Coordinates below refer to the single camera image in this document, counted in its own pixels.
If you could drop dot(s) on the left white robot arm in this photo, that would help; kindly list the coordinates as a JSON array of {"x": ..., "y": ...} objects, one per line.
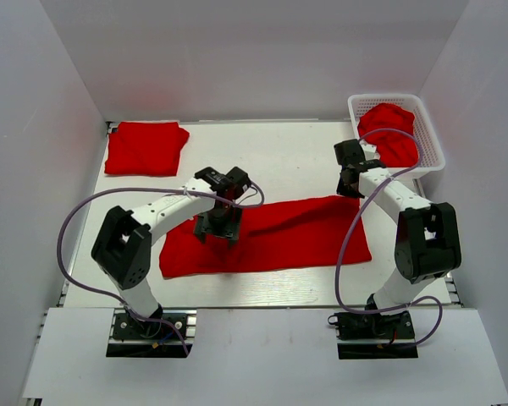
[{"x": 123, "y": 247}]

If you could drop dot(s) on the white plastic basket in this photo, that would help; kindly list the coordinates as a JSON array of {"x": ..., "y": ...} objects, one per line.
[{"x": 430, "y": 155}]

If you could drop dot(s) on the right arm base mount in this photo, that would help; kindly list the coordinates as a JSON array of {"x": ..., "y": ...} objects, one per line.
[{"x": 369, "y": 337}]

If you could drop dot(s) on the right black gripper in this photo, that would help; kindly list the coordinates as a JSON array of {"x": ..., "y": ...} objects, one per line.
[{"x": 345, "y": 191}]

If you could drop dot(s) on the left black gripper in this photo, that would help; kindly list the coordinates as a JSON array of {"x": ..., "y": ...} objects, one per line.
[{"x": 229, "y": 231}]

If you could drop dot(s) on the red t shirt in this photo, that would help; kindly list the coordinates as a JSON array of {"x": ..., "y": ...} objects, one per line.
[
  {"x": 384, "y": 123},
  {"x": 284, "y": 235},
  {"x": 145, "y": 149}
]

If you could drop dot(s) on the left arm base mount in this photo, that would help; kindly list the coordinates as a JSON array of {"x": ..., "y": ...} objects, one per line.
[{"x": 130, "y": 338}]

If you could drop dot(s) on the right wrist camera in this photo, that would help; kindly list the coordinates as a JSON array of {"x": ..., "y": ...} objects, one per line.
[{"x": 370, "y": 151}]

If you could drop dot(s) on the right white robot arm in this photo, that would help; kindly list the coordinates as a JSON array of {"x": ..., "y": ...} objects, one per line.
[{"x": 427, "y": 243}]

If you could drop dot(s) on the folded red t shirt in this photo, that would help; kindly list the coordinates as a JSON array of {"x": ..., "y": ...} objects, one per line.
[{"x": 145, "y": 149}]

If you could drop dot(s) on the red t shirt in basket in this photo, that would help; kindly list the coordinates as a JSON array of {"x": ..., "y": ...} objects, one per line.
[{"x": 384, "y": 123}]

